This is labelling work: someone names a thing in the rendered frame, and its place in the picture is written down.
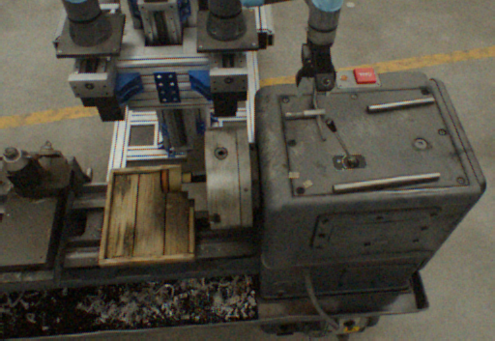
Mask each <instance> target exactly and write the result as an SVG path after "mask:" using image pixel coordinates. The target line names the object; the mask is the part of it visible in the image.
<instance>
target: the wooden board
mask: <svg viewBox="0 0 495 341"><path fill-rule="evenodd" d="M173 166H174V167H179V165H176V164H175V165H167V166H166V165H162V166H147V167H137V168H112V169H110V170H109V182H108V187H109V188H108V189H107V195H106V202H105V218H104V224H103V228H102V240H101V251H100V257H99V261H100V262H99V265H100V266H101V268H118V267H128V266H132V264H133V265H134V266H142V265H153V264H163V262H165V263H166V264H171V263H183V262H193V261H195V212H194V207H190V206H188V205H187V204H189V203H187V202H188V201H189V199H188V200H187V199H183V195H181V194H178V195H177V196H179V197H177V196H176V194H174V195H173V194H171V192H169V193H162V192H161V190H160V170H161V169H163V168H167V169H169V168H170V167H173ZM149 167H150V168H149ZM151 168H152V169H151ZM119 170H120V171H119ZM152 173H154V174H152ZM155 173H156V174H155ZM134 174H135V176H134ZM140 174H141V176H142V177H140ZM147 174H149V175H147ZM151 174H152V175H151ZM120 175H121V178H120ZM124 175H125V178H124V179H123V178H122V177H124ZM153 175H155V176H153ZM116 176H117V178H116ZM118 176H119V177H118ZM117 179H118V180H117ZM122 179H123V181H122ZM142 179H143V180H142ZM139 180H140V181H139ZM146 180H147V181H146ZM152 180H154V181H152ZM126 181H127V182H126ZM116 183H117V184H116ZM117 185H119V186H117ZM114 187H115V188H114ZM116 189H117V190H116ZM111 190H112V191H111ZM130 190H131V191H130ZM114 191H115V193H116V195H115V193H113V192H114ZM117 192H118V193H117ZM137 192H139V193H138V195H137ZM117 194H118V195H117ZM163 194H164V195H163ZM165 194H166V195H167V196H166V195H165ZM135 195H136V197H135ZM122 196H123V197H122ZM170 196H171V197H172V198H173V199H172V198H171V197H170ZM115 198H116V199H115ZM135 198H136V199H135ZM166 198H167V201H166ZM180 198H181V200H180ZM137 199H138V200H137ZM124 200H125V201H124ZM171 201H172V202H171ZM177 201H178V202H181V203H178V202H177ZM157 202H158V203H157ZM167 202H169V203H170V204H171V205H168V203H167ZM173 202H175V203H174V204H173ZM182 202H183V203H182ZM185 202H186V203H185ZM166 204H167V205H166ZM172 204H173V205H172ZM112 205H113V206H112ZM176 205H177V206H176ZM173 206H174V207H173ZM179 207H180V208H179ZM172 208H174V209H172ZM175 209H177V210H175ZM171 210H172V211H171ZM173 211H174V212H173ZM180 211H181V212H180ZM185 212H186V214H185ZM187 212H188V213H187ZM182 213H183V214H182ZM172 214H173V215H172ZM175 214H176V216H175ZM187 214H189V215H188V216H187ZM169 216H170V217H169ZM172 216H173V217H172ZM178 216H179V217H178ZM181 216H182V217H181ZM172 218H173V219H172ZM175 218H176V219H177V220H176V219H175ZM181 218H182V219H181ZM174 219H175V220H174ZM165 220H166V223H165ZM167 220H168V221H167ZM187 220H188V221H187ZM169 221H170V222H169ZM172 221H173V222H172ZM184 224H185V225H184ZM172 225H173V228H172ZM180 225H181V226H182V227H181V226H180ZM185 226H189V227H188V228H187V227H186V228H187V229H186V228H185ZM166 227H167V228H166ZM169 227H170V228H169ZM171 228H172V232H171ZM183 228H184V229H183ZM178 230H179V233H177V232H178ZM165 231H166V233H167V234H166V233H165ZM110 232H111V233H110ZM173 232H174V233H173ZM116 233H117V234H116ZM121 233H122V234H121ZM135 233H136V234H135ZM176 233H177V234H176ZM182 233H183V234H182ZM110 234H111V235H110ZM144 234H145V235H144ZM109 235H110V236H109ZM115 235H117V236H115ZM126 235H130V236H127V237H125V236H126ZM132 235H133V237H132ZM166 236H167V237H166ZM181 236H182V237H183V238H182V237H181ZM184 236H185V237H186V238H185V239H184ZM165 237H166V238H165ZM176 237H177V238H176ZM188 237H189V238H188ZM110 238H112V239H110ZM135 238H136V239H135ZM138 238H139V240H138ZM155 239H156V241H155V242H153V241H154V240H155ZM128 240H130V242H127V241H128ZM176 240H177V241H176ZM164 241H165V243H164ZM179 241H180V242H179ZM115 242H116V243H115ZM113 243H114V244H113ZM135 243H136V244H135ZM130 244H131V245H132V247H130V246H131V245H130ZM182 244H183V245H182ZM184 244H185V246H187V247H186V248H184V247H185V246H184ZM108 245H109V246H108ZM177 245H178V247H177ZM108 247H110V248H108ZM111 247H112V248H111ZM129 247H130V248H129ZM165 247H167V248H166V250H165ZM176 247H177V248H176ZM126 248H127V249H126ZM175 248H176V249H177V252H175V250H176V249H175ZM178 248H179V249H178ZM153 249H154V250H153ZM181 249H182V250H183V251H182V253H181V254H180V252H181V251H179V250H181ZM102 250H103V252H102ZM109 250H110V251H109ZM115 250H117V252H115ZM125 250H126V251H125ZM162 250H163V252H161V251H162ZM187 250H189V252H188V253H186V252H187ZM146 251H147V252H146ZM167 251H168V252H167ZM173 251H174V252H173ZM111 252H113V253H111ZM114 252H115V253H114ZM143 252H144V253H143ZM106 253H109V254H106ZM116 253H117V254H116ZM121 253H122V255H123V256H124V257H123V256H122V255H121ZM134 253H135V254H136V255H134V256H132V254H134ZM151 253H152V256H151ZM164 253H165V254H164ZM125 254H126V255H127V254H128V255H127V256H126V257H125ZM168 254H169V255H168ZM118 255H119V256H118ZM165 255H166V256H165ZM108 256H109V258H108ZM112 256H118V257H119V258H118V257H112ZM129 256H130V257H129ZM122 257H123V258H122ZM115 258H117V259H115ZM122 259H123V260H122ZM125 259H126V260H125ZM116 260H117V261H118V262H117V261H116Z"/></svg>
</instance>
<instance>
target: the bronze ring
mask: <svg viewBox="0 0 495 341"><path fill-rule="evenodd" d="M182 184H193V179H192V172H182V170H181V164H180V165H179V167H170V168H169V169H167V168H163V169H161V170H160V190H161V192H162V193H169V192H171V194H181V195H183V194H182Z"/></svg>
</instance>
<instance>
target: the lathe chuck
mask: <svg viewBox="0 0 495 341"><path fill-rule="evenodd" d="M206 129H213V130H211V131H209V130H206V131H205V159H206V188H207V199H208V209H209V215H214V213H217V214H220V221H219V222H214V221H210V226H211V229H236V228H241V198H240V184H239V171H238V159H237V137H236V128H235V126H221V127H208V128H206ZM217 149H225V150H226V152H227V155H226V157H224V158H218V157H217V156H216V154H215V152H216V150H217Z"/></svg>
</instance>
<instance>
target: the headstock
mask: <svg viewBox="0 0 495 341"><path fill-rule="evenodd" d="M377 74H378V76H379V79H380V83H381V86H380V87H356V88H340V89H337V86H336V81H335V87H334V88H333V89H332V91H331V92H330V93H329V95H328V96H327V97H326V96H325V92H317V100H316V102H317V108H318V109H325V117H321V122H322V125H323V127H324V130H325V135H326V137H327V140H326V141H323V140H322V137H321V132H320V129H319V126H318V124H317V118H308V119H304V118H295V119H285V113H290V112H295V113H300V112H302V111H309V110H313V104H312V96H313V84H308V85H306V87H305V91H304V92H302V97H301V98H299V99H298V97H297V95H296V84H297V83H289V84H272V85H267V86H264V87H262V88H260V89H259V90H258V91H257V92H256V94H255V96H254V119H253V141H255V142H256V148H257V149H258V153H259V167H260V178H261V203H260V206H259V210H258V212H259V229H260V237H261V244H262V253H263V261H264V262H265V264H267V265H268V266H269V267H271V268H283V267H290V266H291V265H293V264H295V263H296V262H297V261H298V260H309V259H320V258H331V257H342V256H364V255H376V254H387V253H397V252H420V251H430V250H438V249H440V248H441V246H442V245H443V244H444V242H446V241H447V238H449V237H450V236H451V234H452V233H453V231H454V230H455V229H456V227H457V226H458V225H459V223H460V222H462V219H463V218H465V217H466V214H468V213H469V211H470V210H471V209H472V208H473V207H474V206H475V204H476V203H478V201H479V200H480V199H481V197H482V196H483V194H484V193H485V192H486V178H485V176H484V175H483V173H482V169H481V168H480V165H479V163H478V160H477V157H476V156H475V154H474V150H473V149H472V147H471V145H470V141H469V139H468V137H467V136H466V132H465V130H464V129H463V126H462V124H461V122H460V120H459V118H458V114H457V113H456V111H455V109H454V106H453V104H452V102H451V97H450V95H449V94H448V91H447V88H446V87H445V84H444V83H443V81H441V80H439V79H436V78H431V79H429V80H427V76H426V75H425V74H424V73H423V72H422V71H395V72H380V73H377ZM428 97H434V98H435V102H434V103H433V104H427V105H422V106H411V107H405V108H399V109H394V110H383V111H377V112H371V113H367V110H366V107H367V106H368V105H372V104H378V103H384V102H396V101H401V100H407V99H422V98H428ZM328 118H332V119H333V121H334V123H335V125H336V132H337V133H338V134H339V135H340V138H341V140H342V141H343V142H344V145H345V146H346V148H347V149H348V152H349V153H350V155H351V156H355V157H356V158H357V159H358V160H359V161H360V165H359V166H358V167H356V168H352V167H350V166H348V164H347V162H346V160H347V159H348V156H347V154H346V153H344V149H342V147H341V145H340V143H339V141H338V140H337V139H336V137H335V134H334V133H332V132H331V131H330V130H329V128H328V126H326V125H325V121H326V120H327V119H328ZM254 134H255V135H254ZM282 163H283V164H286V167H285V168H282V166H281V164H282ZM289 172H299V173H300V175H299V178H288V177H289ZM425 172H438V173H439V175H440V178H439V180H431V181H425V182H419V183H413V184H402V185H391V186H384V187H373V188H368V189H361V190H356V191H344V192H338V193H333V185H336V184H348V183H353V182H359V181H366V180H378V179H384V178H389V177H395V176H407V175H414V174H420V173H425ZM308 180H310V181H311V183H312V184H313V185H311V186H310V187H307V188H305V185H303V183H304V182H305V181H308ZM263 214H264V215H263Z"/></svg>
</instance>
